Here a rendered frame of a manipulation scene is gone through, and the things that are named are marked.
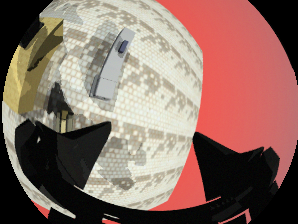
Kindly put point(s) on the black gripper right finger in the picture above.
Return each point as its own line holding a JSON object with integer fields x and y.
{"x": 219, "y": 165}

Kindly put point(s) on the olive green block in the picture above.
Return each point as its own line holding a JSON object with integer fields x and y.
{"x": 69, "y": 121}

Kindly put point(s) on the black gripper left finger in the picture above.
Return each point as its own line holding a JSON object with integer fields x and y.
{"x": 77, "y": 150}

